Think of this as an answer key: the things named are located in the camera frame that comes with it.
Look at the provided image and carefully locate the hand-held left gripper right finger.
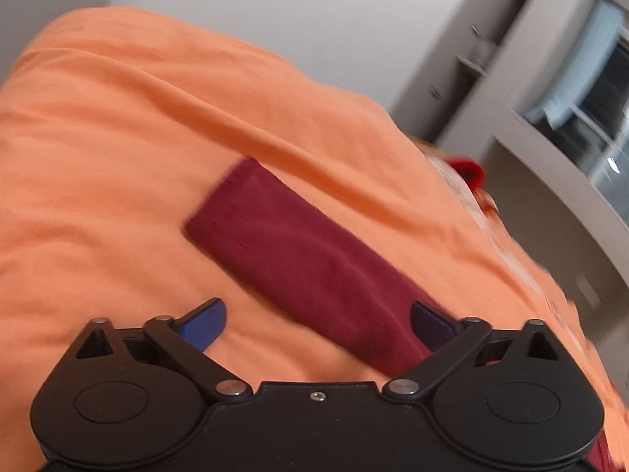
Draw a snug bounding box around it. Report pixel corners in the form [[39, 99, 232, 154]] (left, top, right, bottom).
[[383, 300, 561, 401]]

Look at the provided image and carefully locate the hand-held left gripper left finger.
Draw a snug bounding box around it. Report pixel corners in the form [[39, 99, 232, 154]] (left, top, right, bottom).
[[74, 297, 254, 401]]

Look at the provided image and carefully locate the maroon knit garment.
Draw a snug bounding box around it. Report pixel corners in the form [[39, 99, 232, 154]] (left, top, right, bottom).
[[184, 157, 460, 379]]

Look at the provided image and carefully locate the patterned pillow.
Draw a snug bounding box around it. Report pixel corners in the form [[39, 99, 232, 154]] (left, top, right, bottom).
[[413, 140, 504, 227]]

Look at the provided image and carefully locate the red knit hat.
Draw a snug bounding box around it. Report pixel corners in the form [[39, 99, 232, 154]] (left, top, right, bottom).
[[451, 156, 487, 192]]

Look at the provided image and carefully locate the grey built-in niche unit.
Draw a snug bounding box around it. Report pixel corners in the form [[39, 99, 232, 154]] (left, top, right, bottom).
[[479, 98, 629, 315]]

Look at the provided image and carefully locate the orange bed blanket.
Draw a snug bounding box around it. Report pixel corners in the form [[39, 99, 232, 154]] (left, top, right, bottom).
[[0, 7, 625, 472]]

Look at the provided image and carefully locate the window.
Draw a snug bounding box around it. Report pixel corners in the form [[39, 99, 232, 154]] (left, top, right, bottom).
[[523, 0, 629, 207]]

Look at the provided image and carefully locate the light blue curtain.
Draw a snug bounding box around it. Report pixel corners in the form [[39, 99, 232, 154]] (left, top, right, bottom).
[[523, 0, 627, 131]]

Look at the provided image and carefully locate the white wall socket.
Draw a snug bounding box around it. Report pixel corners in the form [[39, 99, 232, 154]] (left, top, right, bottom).
[[574, 275, 599, 310]]

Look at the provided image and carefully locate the grey wardrobe with handles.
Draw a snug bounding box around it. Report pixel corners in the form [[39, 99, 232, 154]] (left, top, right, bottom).
[[386, 0, 541, 146]]

